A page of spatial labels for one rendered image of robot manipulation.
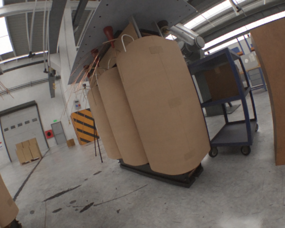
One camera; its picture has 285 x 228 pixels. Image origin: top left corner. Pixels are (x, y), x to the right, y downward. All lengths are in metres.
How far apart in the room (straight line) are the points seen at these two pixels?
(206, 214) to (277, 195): 0.44
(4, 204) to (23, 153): 5.87
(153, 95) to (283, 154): 0.99
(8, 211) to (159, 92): 1.38
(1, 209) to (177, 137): 1.35
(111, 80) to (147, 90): 0.45
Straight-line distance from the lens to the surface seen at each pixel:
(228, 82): 1.28
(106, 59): 1.27
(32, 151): 6.88
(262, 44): 0.94
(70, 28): 8.36
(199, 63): 1.16
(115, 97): 1.09
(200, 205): 0.89
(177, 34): 1.93
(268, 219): 0.81
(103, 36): 1.20
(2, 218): 1.23
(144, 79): 0.75
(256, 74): 5.02
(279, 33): 0.98
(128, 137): 1.09
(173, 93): 0.75
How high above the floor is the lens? 0.66
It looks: 2 degrees down
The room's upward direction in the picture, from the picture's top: 18 degrees counter-clockwise
